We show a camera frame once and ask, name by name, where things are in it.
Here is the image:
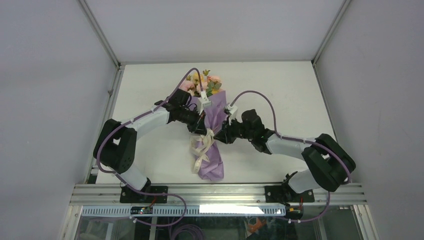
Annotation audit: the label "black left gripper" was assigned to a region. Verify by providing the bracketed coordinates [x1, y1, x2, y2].
[178, 107, 208, 136]

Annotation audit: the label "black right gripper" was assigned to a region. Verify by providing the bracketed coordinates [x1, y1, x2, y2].
[213, 116, 254, 145]

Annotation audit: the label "cream ribbon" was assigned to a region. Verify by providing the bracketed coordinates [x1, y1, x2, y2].
[189, 128, 215, 174]

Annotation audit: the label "peach fake rose stem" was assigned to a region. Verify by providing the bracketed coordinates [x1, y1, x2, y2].
[200, 69, 223, 97]

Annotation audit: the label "purple wrapping paper sheet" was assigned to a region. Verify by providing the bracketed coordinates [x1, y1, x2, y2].
[189, 91, 227, 182]

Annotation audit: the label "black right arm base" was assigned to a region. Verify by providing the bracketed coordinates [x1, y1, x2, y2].
[264, 171, 315, 206]

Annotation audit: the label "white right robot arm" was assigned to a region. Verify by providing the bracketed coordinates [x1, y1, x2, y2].
[214, 109, 356, 203]

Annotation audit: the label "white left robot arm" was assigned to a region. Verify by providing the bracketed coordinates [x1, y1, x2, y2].
[93, 89, 207, 203]

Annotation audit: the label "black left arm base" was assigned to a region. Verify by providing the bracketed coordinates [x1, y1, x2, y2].
[119, 178, 169, 204]

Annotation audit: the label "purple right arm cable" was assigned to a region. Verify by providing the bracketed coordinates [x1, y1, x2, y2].
[228, 90, 353, 223]

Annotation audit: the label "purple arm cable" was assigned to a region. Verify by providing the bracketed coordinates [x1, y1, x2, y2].
[228, 90, 353, 223]
[95, 67, 205, 229]

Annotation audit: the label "white slotted cable duct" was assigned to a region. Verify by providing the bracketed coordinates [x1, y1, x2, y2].
[81, 204, 286, 218]

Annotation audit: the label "aluminium mounting rail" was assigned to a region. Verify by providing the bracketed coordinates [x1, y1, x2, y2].
[69, 183, 367, 206]

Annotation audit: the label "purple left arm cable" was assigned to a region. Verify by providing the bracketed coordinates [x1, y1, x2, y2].
[95, 67, 205, 229]

